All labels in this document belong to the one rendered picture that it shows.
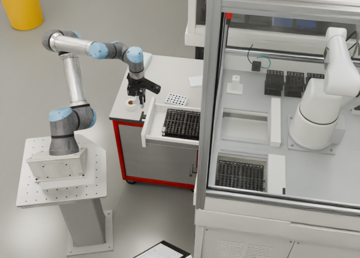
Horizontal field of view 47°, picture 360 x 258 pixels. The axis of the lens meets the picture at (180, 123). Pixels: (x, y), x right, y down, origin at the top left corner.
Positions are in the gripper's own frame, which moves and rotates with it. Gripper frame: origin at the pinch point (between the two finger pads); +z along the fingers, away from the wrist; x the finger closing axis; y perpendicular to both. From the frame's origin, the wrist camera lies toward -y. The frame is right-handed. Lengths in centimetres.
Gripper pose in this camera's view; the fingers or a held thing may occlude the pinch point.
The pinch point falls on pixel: (143, 104)
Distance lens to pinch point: 221.6
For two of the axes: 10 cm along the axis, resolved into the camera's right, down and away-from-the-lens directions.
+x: -1.5, 7.3, -6.7
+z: 0.0, 6.8, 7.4
